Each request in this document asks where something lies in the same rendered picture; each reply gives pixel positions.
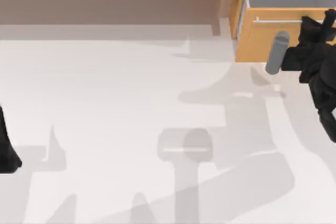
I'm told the pale wooden drawer front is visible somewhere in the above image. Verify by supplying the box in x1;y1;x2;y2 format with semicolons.
235;7;336;63

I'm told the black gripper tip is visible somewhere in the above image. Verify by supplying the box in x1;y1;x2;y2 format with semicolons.
0;105;23;175

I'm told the wooden open shelf unit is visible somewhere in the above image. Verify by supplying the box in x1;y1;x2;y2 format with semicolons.
0;0;229;36

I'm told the pale grey rounded box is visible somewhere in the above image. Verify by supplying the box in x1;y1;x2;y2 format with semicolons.
265;30;291;76

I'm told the long metal drawer handle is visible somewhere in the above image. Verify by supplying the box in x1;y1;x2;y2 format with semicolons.
252;16;336;25

